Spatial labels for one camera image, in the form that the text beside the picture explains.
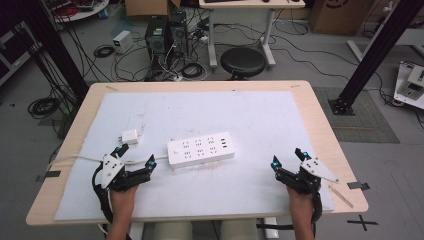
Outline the black computer tower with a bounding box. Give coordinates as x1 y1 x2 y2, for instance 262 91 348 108
145 15 170 57
167 10 190 58

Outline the black metal stand post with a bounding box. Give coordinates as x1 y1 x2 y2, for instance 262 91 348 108
6 0 90 103
327 0 424 117

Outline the thin wooden stick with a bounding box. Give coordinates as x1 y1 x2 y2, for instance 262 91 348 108
327 184 355 210

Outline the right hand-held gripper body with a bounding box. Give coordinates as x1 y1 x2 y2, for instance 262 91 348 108
275 157 340 196

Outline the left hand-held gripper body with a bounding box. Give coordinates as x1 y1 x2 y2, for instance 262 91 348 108
100 154 152 193

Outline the white machine with grey panel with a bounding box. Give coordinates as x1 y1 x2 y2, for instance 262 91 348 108
393 60 424 111

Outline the coil of black cable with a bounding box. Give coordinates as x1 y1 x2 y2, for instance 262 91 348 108
92 44 116 59
181 62 205 80
27 96 62 120

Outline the white power strip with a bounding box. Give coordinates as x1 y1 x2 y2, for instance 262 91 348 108
166 131 237 170

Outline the person's left hand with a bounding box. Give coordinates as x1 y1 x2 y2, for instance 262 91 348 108
110 185 139 212

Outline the white table mat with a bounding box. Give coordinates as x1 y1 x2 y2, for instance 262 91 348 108
54 90 336 222

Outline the black tape strip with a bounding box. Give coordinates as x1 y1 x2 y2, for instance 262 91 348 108
346 181 371 192
35 170 62 183

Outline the grey floor mat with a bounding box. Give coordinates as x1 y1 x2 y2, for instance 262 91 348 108
312 86 401 145

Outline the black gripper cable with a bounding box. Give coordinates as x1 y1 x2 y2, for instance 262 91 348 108
310 190 324 236
92 162 116 231

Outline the white power strip cable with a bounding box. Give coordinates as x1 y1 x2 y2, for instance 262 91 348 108
45 153 170 173

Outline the white table leg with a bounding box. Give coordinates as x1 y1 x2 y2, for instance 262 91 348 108
262 216 280 240

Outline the small white box device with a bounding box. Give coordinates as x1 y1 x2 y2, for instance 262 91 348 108
112 30 135 55

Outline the white desk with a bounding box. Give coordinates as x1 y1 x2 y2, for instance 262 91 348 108
198 0 306 70

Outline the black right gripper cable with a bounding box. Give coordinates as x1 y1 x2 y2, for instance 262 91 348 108
310 190 324 236

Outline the black round stool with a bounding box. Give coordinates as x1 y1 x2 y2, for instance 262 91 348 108
219 46 267 81

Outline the round white table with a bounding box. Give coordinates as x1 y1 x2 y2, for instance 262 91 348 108
42 0 111 24

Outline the white charger adapter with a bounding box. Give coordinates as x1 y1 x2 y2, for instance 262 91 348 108
116 128 140 146

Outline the cardboard box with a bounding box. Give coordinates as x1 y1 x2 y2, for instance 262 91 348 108
124 0 182 18
307 0 377 37

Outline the person's right hand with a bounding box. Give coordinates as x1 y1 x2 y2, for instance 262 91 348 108
286 186 317 215

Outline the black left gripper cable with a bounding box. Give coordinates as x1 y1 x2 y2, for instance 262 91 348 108
92 162 116 231

